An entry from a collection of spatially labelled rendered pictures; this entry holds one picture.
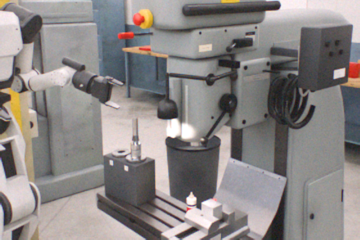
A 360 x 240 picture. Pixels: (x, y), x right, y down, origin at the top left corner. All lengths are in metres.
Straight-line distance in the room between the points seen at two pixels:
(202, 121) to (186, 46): 0.28
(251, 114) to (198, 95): 0.27
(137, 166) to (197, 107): 0.52
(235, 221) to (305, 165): 0.41
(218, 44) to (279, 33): 0.35
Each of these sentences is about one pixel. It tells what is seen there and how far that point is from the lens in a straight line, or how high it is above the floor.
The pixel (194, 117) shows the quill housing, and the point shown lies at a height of 1.42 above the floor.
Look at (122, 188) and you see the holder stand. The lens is 2.08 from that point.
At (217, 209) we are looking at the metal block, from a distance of 1.75.
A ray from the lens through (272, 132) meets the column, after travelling 1.96.
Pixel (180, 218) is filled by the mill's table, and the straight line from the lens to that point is 1.95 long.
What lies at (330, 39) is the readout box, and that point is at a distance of 1.62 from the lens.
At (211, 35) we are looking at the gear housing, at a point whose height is 1.70.
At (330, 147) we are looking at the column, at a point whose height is 1.17.
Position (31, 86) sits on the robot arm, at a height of 1.44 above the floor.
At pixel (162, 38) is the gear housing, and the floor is 1.69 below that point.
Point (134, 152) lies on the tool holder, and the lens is 2.01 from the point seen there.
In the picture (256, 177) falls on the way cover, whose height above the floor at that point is 1.05.
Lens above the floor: 1.85
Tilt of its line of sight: 14 degrees down
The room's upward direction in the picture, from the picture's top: straight up
